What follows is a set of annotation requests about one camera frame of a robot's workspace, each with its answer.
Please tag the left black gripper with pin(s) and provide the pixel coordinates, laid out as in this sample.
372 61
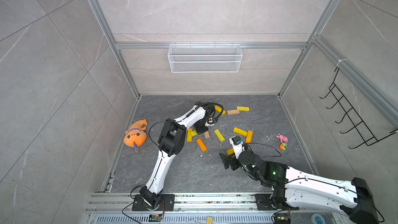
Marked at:
201 130

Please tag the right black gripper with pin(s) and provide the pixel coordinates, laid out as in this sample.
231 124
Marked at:
225 159

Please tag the tan block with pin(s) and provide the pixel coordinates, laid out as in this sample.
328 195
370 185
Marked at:
206 134
233 112

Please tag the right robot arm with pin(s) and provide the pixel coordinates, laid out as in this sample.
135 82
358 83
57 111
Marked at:
294 189

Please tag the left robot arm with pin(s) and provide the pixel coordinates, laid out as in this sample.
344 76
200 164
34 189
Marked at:
170 143

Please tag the yellow block bottom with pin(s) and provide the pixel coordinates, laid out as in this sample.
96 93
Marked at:
230 151

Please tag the orange block lower centre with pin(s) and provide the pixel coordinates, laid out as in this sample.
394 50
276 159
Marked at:
201 145

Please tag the yellow-green block centre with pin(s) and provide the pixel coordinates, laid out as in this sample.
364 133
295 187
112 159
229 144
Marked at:
219 135

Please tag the yellow-green block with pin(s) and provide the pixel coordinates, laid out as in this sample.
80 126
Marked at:
242 108
219 135

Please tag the orange-yellow block right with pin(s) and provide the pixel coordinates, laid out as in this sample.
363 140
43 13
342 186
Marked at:
249 137

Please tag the tan block top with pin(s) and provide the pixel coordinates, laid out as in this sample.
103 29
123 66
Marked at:
233 112

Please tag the yellow-green block top right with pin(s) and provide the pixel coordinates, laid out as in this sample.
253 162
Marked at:
242 108

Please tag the small orange green toy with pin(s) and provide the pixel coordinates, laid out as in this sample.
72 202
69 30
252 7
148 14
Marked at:
283 146

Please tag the pink pig toy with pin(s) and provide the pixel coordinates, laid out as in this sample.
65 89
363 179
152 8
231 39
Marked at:
282 138

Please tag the orange plush toy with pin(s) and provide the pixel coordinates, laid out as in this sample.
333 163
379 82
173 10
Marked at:
135 136

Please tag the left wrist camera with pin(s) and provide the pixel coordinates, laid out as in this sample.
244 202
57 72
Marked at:
211 121

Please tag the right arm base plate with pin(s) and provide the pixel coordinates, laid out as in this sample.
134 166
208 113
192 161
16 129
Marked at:
266 202

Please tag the white wire mesh basket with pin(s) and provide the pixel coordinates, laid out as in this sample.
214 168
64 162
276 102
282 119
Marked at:
205 58

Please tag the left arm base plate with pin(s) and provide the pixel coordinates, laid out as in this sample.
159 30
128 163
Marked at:
163 202

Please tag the aluminium rail frame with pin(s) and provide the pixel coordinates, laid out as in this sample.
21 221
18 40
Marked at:
199 208

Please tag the black wire hook rack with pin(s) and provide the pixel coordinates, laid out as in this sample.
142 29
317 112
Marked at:
357 124

